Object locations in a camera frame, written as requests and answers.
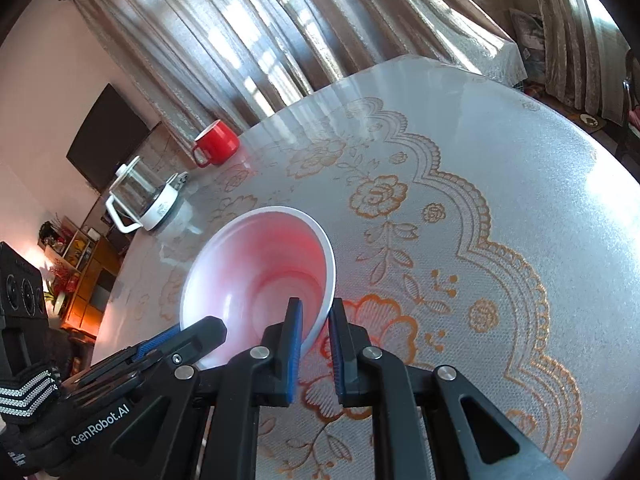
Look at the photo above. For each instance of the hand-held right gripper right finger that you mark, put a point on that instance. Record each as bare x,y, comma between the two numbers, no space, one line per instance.
336,360

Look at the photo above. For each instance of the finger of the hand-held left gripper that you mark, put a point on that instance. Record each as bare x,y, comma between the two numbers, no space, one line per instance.
157,341
200,335

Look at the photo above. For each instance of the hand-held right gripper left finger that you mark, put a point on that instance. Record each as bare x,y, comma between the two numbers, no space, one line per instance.
295,350

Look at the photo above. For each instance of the red plastic bowl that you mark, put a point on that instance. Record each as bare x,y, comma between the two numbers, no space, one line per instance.
250,260

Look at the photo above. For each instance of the person's left hand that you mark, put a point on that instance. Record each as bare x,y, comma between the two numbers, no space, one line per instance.
30,452

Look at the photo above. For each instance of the orange wooden cabinet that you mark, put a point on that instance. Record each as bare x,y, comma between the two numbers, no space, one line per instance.
97,285

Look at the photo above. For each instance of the potted plant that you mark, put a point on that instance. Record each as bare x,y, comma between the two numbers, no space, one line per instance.
55,287

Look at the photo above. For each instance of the small cluttered shelf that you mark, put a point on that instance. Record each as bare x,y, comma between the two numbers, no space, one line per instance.
70,240

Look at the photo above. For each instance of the white glass electric kettle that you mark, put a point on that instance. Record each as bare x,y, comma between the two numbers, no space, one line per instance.
142,195

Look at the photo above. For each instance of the black speaker box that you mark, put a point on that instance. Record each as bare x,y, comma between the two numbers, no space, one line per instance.
20,280

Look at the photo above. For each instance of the red mug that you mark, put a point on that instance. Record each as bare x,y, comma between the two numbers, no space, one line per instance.
217,142

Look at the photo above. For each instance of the lace-patterned tablecloth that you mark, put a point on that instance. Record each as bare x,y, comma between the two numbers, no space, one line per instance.
500,210

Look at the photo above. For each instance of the beige sheer curtain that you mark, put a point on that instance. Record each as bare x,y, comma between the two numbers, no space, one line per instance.
260,25

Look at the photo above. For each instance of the grey patterned cushion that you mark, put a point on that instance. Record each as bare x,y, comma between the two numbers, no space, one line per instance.
529,35

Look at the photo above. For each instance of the beige side curtain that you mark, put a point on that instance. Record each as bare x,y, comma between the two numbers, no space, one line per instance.
575,35

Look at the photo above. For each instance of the black wall television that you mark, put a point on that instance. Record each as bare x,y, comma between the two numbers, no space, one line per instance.
110,140

